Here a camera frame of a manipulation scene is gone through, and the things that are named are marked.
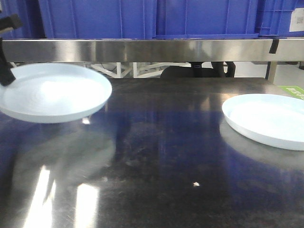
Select light blue plate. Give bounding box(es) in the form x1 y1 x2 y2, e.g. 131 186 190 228
0 63 112 124
222 94 304 151

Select black tape strip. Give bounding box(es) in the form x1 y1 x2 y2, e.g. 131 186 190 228
269 39 280 54

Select blue plastic bin centre-left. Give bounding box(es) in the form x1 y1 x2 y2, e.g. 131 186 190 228
38 0 157 40

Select white paper label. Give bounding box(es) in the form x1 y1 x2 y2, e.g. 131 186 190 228
289 8 304 32

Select blue plastic bin far right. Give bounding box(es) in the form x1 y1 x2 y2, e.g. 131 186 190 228
255 0 304 38

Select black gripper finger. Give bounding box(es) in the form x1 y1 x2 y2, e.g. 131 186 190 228
0 14 23 33
0 40 16 86

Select blue plastic bin centre-right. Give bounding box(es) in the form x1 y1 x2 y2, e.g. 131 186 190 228
156 0 258 39

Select blue plastic bin far left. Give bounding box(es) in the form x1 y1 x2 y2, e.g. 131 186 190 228
0 0 45 39

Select green sign sticker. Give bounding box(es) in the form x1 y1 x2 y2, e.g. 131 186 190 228
279 85 304 100

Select white metal frame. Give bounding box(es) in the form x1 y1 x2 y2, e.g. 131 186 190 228
82 62 190 79

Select stainless steel shelf rail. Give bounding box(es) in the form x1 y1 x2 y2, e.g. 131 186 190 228
3 38 304 62

